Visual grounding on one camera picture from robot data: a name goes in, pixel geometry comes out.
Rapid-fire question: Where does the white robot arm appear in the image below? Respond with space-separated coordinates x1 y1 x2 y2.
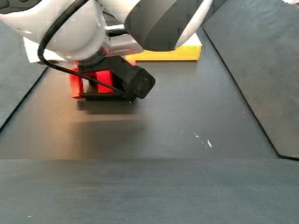
0 0 213 62

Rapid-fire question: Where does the black cable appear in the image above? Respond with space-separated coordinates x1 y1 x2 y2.
37 0 127 96

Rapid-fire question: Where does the red puzzle block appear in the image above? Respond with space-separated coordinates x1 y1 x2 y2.
70 70 126 99

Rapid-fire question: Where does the yellow wooden board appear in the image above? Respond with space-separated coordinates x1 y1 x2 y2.
23 34 202 63

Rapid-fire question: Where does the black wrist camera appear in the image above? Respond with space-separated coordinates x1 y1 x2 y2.
79 56 155 101

